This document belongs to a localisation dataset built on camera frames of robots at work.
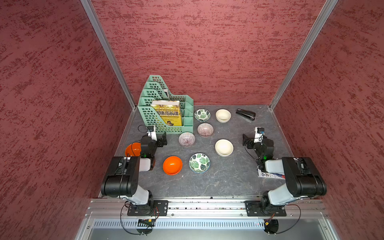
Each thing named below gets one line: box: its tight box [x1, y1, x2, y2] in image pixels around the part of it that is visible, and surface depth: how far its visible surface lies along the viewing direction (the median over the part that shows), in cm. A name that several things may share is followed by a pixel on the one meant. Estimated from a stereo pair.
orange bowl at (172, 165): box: [162, 156, 183, 176], surface depth 87 cm
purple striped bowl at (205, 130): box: [197, 123, 214, 138], surface depth 105 cm
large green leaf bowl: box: [189, 152, 211, 174], surface depth 89 cm
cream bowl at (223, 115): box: [215, 109, 232, 123], surface depth 112 cm
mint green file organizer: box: [138, 75, 194, 135], surface depth 97 cm
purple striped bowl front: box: [178, 131, 196, 148], surface depth 99 cm
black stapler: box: [235, 108, 256, 121], surface depth 116 cm
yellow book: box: [150, 100, 182, 127], surface depth 89 cm
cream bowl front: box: [214, 138, 234, 157], surface depth 95 cm
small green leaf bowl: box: [194, 108, 211, 122], surface depth 114 cm
